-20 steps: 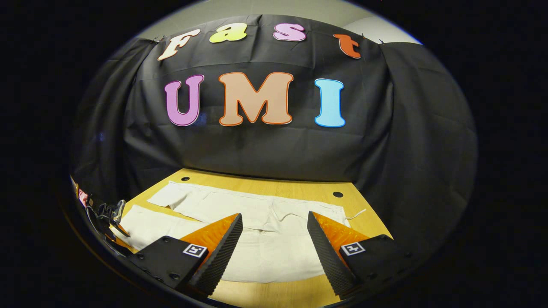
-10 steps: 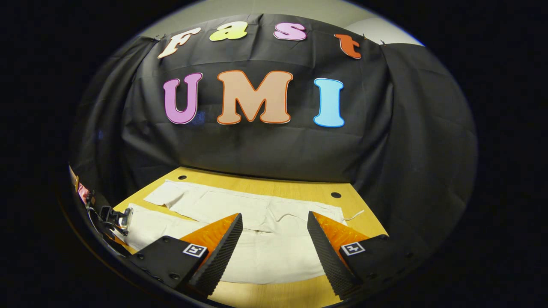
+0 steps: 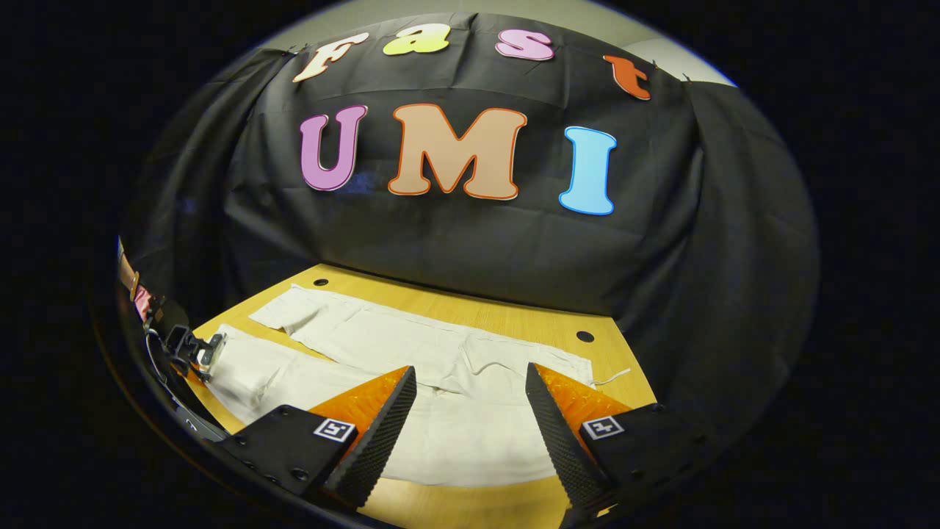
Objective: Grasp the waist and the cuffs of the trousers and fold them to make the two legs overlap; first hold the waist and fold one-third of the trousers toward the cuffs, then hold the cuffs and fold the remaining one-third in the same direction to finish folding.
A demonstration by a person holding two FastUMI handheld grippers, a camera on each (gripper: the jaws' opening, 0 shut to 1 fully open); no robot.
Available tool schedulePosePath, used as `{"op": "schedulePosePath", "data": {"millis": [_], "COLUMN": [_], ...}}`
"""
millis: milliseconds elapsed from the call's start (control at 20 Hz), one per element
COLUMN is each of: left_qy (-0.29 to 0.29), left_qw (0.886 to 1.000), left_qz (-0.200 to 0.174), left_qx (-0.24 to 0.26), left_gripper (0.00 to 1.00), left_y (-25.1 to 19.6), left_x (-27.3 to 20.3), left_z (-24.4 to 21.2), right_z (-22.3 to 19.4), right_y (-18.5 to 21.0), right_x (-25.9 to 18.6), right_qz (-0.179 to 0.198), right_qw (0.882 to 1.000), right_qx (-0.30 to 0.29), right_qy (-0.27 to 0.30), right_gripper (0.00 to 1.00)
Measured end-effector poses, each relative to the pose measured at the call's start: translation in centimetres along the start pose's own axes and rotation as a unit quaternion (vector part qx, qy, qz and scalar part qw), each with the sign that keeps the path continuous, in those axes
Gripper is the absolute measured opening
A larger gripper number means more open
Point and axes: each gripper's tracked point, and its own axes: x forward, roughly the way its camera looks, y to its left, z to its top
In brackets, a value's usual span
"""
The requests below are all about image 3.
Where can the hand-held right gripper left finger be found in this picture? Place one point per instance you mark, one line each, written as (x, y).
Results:
(382, 437)

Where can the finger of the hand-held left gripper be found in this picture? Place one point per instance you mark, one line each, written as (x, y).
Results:
(207, 351)

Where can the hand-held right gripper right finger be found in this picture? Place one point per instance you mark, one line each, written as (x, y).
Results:
(558, 433)

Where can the white jeans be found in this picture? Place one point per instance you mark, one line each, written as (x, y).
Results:
(440, 353)

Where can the black backdrop cloth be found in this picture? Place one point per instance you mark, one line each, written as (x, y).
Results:
(477, 250)

